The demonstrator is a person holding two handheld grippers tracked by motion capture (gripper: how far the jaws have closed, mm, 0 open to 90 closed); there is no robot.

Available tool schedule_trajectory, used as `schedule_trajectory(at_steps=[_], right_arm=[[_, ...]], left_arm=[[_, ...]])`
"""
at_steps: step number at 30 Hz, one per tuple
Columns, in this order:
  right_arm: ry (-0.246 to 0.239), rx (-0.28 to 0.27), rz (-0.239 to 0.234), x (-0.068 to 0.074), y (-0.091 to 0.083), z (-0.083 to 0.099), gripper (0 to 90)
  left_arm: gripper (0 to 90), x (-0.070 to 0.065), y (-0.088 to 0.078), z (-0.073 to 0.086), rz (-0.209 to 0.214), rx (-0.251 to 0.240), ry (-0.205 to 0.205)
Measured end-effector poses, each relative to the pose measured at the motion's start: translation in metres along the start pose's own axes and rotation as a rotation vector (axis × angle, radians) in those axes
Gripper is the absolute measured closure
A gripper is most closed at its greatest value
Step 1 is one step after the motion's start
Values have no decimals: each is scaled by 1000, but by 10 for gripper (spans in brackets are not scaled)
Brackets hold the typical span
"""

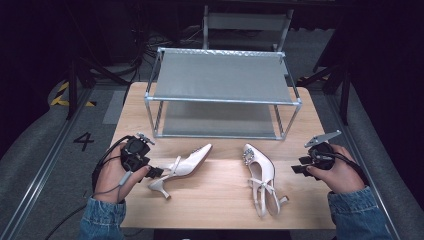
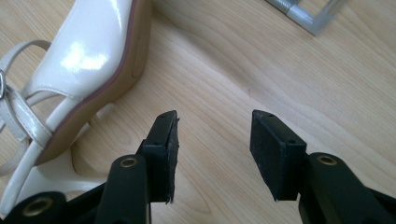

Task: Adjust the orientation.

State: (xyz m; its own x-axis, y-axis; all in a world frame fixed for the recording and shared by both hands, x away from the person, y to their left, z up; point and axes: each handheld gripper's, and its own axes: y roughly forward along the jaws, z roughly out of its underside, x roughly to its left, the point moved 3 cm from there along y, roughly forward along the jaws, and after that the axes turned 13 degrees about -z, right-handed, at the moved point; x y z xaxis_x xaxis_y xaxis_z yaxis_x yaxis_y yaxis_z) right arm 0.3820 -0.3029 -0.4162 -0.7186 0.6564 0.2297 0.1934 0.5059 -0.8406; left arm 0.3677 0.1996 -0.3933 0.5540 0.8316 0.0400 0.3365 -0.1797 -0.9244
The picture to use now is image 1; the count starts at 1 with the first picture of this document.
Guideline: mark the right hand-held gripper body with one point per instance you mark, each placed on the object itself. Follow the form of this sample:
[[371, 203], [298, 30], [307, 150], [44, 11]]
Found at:
[[320, 151]]

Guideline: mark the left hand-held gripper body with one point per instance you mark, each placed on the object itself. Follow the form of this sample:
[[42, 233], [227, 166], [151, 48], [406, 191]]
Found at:
[[135, 151]]

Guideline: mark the white high-heel shoe beaded toe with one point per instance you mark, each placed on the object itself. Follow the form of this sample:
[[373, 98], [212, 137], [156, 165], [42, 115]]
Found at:
[[186, 165]]

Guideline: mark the white high-heel shoe jewelled buckle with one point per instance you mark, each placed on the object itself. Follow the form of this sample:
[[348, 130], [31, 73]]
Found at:
[[261, 173]]

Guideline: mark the grey two-tier shoe rack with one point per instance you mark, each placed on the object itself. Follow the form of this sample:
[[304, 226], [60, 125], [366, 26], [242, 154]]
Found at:
[[221, 78]]

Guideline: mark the person's right hand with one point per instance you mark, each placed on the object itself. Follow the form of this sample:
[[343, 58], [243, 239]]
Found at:
[[340, 173]]

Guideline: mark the person's left hand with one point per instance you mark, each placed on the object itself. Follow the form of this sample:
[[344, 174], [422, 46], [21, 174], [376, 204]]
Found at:
[[111, 176]]

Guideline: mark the black tripod stand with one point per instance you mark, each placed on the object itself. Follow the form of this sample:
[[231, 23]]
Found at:
[[335, 83], [78, 78]]

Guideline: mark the yellow black floor tape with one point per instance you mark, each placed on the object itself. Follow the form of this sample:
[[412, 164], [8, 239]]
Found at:
[[61, 96]]

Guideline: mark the grey metal frame chair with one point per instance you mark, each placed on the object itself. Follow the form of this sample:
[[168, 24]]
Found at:
[[246, 21]]

